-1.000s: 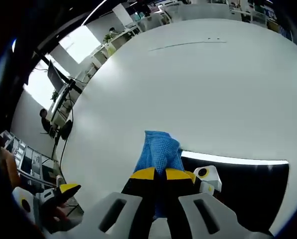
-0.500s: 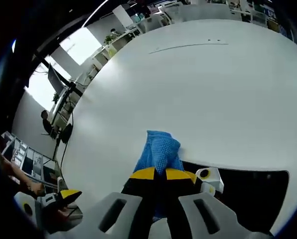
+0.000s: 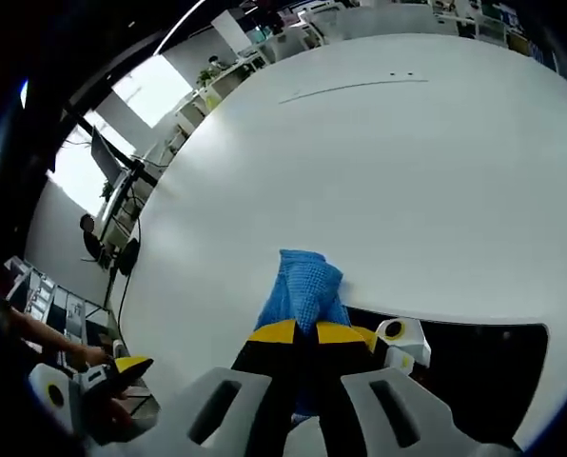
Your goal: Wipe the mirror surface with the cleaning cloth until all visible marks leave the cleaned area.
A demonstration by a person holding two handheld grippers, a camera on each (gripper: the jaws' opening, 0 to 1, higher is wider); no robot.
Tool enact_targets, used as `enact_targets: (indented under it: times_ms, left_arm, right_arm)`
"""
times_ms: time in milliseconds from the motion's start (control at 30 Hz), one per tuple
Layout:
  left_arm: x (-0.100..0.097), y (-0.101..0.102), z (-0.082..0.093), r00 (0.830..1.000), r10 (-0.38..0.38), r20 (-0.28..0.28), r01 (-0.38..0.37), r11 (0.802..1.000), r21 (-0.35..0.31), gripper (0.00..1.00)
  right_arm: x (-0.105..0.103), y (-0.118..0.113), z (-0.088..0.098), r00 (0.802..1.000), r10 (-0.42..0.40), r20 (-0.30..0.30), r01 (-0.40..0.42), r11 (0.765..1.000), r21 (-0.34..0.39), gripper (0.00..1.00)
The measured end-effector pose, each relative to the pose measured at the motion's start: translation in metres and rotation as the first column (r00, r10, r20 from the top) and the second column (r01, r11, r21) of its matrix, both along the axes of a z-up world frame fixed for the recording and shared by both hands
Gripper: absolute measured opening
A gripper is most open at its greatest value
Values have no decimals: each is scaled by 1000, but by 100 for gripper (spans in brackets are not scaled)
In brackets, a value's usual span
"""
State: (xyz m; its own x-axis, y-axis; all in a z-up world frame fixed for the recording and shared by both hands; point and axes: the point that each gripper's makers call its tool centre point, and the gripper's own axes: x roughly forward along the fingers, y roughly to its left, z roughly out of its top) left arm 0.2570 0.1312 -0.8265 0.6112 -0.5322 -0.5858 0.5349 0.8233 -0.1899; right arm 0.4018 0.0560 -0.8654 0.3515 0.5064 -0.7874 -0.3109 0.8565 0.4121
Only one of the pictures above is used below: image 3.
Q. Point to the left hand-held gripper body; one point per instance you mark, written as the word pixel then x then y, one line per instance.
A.
pixel 55 392

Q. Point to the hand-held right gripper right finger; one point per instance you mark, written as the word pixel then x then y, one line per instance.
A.
pixel 350 395

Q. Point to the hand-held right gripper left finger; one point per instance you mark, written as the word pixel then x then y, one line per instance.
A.
pixel 264 381

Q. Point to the blue cleaning cloth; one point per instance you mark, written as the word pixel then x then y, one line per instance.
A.
pixel 307 290

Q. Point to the white storage rack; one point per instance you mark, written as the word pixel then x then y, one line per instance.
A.
pixel 69 304

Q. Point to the black computer monitor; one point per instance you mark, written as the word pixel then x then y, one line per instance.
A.
pixel 103 154

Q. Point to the yellow-green bag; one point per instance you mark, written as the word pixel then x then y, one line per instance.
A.
pixel 210 100

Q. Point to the white low shelf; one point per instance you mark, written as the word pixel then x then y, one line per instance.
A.
pixel 217 88

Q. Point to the green potted plant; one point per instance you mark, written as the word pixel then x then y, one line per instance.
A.
pixel 207 73

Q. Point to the ceiling light strip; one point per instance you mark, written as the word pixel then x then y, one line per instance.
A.
pixel 183 24

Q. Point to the white office chair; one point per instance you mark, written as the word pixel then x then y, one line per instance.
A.
pixel 322 26

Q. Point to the white desk partition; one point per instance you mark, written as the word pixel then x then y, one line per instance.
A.
pixel 397 21

